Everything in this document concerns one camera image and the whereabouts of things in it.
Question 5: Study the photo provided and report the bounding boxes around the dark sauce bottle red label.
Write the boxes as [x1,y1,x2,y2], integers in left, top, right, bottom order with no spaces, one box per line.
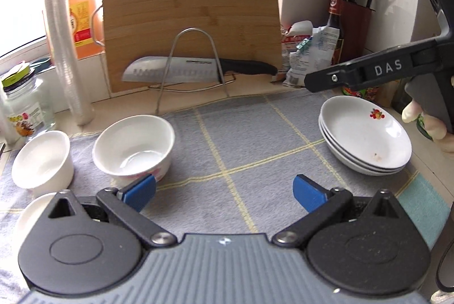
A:
[326,0,345,65]

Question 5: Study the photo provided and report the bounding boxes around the person's right hand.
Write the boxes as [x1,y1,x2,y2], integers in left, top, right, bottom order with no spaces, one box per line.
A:
[402,99,454,153]

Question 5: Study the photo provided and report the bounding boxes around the black cable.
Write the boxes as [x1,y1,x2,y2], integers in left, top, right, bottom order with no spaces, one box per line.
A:
[434,240,454,292]

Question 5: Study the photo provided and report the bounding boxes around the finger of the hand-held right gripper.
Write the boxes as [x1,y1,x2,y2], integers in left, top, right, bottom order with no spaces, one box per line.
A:
[304,36,444,93]

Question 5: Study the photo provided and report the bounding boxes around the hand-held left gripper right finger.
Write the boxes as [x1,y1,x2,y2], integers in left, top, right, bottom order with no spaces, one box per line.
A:
[271,174,400,250]

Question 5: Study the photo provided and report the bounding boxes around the white plastic food bag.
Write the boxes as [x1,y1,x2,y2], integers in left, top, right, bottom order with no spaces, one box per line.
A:
[289,20,343,88]

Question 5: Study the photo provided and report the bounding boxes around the steel wire rack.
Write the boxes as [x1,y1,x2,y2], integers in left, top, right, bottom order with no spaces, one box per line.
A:
[91,2,236,115]

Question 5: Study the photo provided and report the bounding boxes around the glass jar yellow-green lid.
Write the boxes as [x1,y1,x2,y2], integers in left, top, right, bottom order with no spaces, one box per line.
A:
[0,63,56,139]

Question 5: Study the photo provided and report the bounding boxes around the brown knife block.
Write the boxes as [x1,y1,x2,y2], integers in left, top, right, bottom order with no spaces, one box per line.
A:
[339,1,372,61]

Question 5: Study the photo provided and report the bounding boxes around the teal plastic container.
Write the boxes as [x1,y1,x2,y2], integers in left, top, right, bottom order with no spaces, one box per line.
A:
[30,56,57,72]

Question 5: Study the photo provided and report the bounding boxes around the oval white fruit-print plate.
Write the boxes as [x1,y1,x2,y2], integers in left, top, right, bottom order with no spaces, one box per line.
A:
[321,134,405,177]

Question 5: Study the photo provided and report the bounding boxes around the small stained fruit-print plate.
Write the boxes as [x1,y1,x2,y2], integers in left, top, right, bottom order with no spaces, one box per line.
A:
[320,95,413,170]

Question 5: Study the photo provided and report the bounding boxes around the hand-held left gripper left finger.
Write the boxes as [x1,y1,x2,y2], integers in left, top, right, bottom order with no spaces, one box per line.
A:
[46,173,178,250]

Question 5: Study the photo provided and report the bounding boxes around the bamboo cutting board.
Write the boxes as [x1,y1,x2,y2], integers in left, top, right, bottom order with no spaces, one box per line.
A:
[102,0,282,93]

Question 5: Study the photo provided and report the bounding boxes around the checked grey teal printed mat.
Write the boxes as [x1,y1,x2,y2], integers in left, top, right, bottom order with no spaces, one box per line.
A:
[0,89,442,304]

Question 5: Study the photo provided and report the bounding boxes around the green lidded jar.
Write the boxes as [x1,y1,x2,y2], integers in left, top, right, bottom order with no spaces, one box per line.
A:
[341,86,381,103]

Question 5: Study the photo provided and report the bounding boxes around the white bowl pink flowers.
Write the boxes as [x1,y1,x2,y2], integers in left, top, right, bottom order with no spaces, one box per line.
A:
[92,115,176,187]

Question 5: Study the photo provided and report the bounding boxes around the large white fruit-print plate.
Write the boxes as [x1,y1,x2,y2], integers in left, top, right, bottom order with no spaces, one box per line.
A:
[318,116,408,174]

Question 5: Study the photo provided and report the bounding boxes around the tall white bowl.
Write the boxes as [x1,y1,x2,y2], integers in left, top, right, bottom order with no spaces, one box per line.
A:
[16,192,59,244]

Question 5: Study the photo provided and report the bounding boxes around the black handled santoku knife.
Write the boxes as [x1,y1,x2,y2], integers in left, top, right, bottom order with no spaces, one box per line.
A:
[121,56,278,84]

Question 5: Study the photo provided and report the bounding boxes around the red and white food bag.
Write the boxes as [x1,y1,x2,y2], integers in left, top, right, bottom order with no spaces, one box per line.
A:
[280,34,306,77]

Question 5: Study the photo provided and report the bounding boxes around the small plain white bowl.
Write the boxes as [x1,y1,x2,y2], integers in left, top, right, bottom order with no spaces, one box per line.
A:
[11,130,75,189]

